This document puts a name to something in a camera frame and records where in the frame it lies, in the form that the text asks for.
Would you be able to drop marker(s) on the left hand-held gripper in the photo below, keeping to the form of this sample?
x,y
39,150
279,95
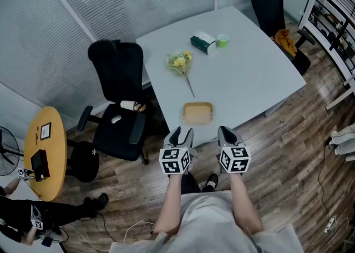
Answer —
x,y
174,160

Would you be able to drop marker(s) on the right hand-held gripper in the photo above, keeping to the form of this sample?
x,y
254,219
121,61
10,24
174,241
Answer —
x,y
235,160

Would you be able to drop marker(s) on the person's right forearm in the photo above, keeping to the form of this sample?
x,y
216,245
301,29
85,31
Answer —
x,y
244,202

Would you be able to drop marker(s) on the person's left forearm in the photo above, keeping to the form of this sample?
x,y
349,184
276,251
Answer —
x,y
169,204

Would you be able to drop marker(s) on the yellow rectangular tray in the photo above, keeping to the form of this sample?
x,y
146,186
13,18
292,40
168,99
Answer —
x,y
197,113

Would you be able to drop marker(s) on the person's black trouser leg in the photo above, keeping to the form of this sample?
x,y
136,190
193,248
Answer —
x,y
190,184

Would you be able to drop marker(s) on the person's black shoe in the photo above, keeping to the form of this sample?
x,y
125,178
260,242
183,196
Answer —
x,y
211,183

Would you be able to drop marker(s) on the white paper roll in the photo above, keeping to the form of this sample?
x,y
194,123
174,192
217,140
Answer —
x,y
128,105

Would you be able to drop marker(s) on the white computer mouse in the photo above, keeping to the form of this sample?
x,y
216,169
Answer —
x,y
116,119

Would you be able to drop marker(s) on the yellow artificial flower bouquet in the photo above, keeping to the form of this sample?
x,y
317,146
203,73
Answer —
x,y
178,61

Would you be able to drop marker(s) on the black mesh office chair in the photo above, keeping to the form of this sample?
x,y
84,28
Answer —
x,y
119,80

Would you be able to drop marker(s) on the person's grey shirt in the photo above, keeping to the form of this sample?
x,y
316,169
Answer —
x,y
210,224

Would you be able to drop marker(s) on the green paper cup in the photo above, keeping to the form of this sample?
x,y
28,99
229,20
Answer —
x,y
222,41

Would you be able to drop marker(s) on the green and white tissue box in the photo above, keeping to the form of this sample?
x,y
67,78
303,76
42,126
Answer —
x,y
203,42

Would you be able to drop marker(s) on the black round stool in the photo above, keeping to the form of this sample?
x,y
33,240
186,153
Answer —
x,y
84,161

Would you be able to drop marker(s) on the orange cloth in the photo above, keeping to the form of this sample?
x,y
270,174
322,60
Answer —
x,y
285,41

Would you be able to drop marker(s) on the round yellow wooden table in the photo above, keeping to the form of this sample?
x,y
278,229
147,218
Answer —
x,y
55,152

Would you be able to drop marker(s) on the black office chair with headrest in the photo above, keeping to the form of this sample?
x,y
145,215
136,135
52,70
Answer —
x,y
267,10

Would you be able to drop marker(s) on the white power strip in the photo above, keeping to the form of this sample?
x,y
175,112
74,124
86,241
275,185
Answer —
x,y
330,225

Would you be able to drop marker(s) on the black framed picture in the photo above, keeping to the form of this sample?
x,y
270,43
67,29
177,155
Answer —
x,y
45,131

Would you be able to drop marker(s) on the black box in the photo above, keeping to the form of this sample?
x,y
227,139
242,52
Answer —
x,y
40,164

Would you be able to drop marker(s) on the white metal shelf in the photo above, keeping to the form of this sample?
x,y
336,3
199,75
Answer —
x,y
332,24

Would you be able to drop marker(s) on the black standing fan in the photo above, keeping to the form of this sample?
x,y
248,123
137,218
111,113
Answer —
x,y
8,152

